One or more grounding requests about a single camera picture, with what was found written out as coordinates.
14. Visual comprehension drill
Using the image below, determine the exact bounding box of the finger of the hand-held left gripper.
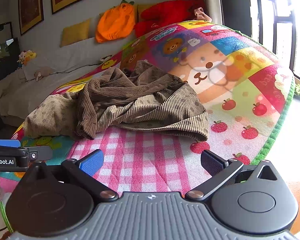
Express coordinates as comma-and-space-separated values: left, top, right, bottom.
0, 139, 53, 161

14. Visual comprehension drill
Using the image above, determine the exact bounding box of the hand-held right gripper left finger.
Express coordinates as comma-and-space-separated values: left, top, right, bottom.
27, 149, 118, 202

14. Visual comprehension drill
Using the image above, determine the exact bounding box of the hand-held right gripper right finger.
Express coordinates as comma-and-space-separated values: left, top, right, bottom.
185, 150, 278, 201

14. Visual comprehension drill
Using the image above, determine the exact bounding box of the brown corduroy garment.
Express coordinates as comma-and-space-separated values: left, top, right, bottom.
24, 60, 210, 142

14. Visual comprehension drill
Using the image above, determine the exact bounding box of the colourful printed blanket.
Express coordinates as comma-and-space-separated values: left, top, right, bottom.
0, 20, 296, 233

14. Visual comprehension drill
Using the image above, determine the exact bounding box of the small grey plush toy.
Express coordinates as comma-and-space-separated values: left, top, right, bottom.
34, 66, 54, 82

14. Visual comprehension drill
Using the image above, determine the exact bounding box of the black monitor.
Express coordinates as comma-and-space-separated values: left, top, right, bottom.
0, 37, 21, 87

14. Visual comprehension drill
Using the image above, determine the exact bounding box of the small colourful doll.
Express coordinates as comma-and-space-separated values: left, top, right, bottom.
17, 50, 37, 69

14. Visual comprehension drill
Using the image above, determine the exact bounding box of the sofa with white cover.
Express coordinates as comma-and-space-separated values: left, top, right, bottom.
0, 12, 215, 128

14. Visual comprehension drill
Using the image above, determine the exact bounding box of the yellow cushion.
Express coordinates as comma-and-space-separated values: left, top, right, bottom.
60, 19, 92, 47

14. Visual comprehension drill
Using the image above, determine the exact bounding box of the orange cloth bag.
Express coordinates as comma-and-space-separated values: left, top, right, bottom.
95, 0, 137, 43

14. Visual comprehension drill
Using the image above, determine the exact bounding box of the small pink plush toy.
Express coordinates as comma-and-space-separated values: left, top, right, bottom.
194, 7, 212, 22

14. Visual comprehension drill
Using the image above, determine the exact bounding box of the red plush garment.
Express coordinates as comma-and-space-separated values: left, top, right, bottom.
134, 0, 208, 38

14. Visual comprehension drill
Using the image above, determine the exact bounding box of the mustard cushion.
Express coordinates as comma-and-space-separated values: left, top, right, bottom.
136, 4, 155, 22

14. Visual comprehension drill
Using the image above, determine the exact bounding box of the thin black cable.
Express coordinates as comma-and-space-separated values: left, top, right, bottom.
25, 55, 115, 82

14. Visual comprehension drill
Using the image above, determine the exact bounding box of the tall framed wall picture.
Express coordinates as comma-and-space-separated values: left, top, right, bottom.
18, 0, 45, 36

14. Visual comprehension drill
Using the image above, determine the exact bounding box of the black window frame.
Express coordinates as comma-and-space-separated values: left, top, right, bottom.
247, 0, 300, 100

